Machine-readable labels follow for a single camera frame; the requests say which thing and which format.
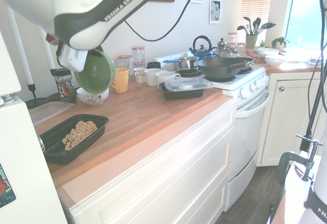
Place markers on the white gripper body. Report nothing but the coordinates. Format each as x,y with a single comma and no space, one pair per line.
71,58

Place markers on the green bowl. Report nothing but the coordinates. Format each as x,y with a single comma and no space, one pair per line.
95,73

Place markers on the pile of cereal rings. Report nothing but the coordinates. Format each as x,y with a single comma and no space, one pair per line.
80,133

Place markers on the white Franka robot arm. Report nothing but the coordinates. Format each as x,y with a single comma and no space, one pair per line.
76,4

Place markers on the tall white candle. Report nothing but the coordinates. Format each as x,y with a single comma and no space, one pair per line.
48,50

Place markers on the jar with red label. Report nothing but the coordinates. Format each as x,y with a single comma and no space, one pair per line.
65,85

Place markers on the white bowl with swirl print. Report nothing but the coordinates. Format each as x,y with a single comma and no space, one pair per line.
93,97

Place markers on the glass jar with checked lid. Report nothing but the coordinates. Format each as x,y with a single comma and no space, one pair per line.
242,47
125,62
232,37
139,64
138,54

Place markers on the yellow mug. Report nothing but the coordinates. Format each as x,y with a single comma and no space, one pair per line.
121,81

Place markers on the black candle holder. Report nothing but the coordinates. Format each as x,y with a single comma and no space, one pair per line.
34,101

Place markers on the clear plastic lid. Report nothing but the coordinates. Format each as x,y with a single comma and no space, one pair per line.
48,110

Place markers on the white mug with pattern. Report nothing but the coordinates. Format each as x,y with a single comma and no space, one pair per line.
139,75

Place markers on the black mug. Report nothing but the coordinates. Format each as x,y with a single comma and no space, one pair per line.
153,64

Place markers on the plain white mug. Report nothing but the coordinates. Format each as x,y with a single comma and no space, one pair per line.
152,77

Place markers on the large wooden countertop board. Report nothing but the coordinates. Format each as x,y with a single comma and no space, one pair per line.
132,117

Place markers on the black plastic tray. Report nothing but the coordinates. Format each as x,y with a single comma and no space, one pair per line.
56,147

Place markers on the wide white cup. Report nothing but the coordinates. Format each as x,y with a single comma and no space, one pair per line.
164,77

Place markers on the white refrigerator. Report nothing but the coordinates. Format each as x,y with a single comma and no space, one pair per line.
23,157

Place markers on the black tray with lid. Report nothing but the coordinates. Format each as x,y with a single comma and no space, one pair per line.
184,94

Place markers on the clear tray lid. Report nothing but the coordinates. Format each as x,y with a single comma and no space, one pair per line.
189,83

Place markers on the blue kettle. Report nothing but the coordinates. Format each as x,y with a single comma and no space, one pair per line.
203,53

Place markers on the colourful fridge magnet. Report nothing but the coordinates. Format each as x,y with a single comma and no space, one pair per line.
5,185

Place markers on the white drawer cabinet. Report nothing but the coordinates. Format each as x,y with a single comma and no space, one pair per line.
166,170

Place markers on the black wok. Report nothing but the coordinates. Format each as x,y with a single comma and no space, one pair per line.
219,67

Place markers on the glass french press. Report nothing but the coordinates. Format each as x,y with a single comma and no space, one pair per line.
221,48

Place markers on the dark-leaved plant in green pot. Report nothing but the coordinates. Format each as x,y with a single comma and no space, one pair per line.
251,41

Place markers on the pink cloth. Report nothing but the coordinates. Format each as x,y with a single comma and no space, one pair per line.
252,54

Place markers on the white stove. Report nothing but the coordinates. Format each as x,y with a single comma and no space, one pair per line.
247,122

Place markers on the small green plant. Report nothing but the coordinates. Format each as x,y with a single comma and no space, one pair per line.
262,43

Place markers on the white serving bowl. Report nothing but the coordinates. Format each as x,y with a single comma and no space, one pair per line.
276,60
267,51

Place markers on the succulent in white pot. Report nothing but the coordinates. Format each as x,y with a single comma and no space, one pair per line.
279,43

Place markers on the white cupboard with knob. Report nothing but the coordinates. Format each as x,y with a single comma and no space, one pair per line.
286,119

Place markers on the black screw clamp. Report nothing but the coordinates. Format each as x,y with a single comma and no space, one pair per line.
307,157

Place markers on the black camera stand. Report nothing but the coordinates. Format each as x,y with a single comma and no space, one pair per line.
313,106

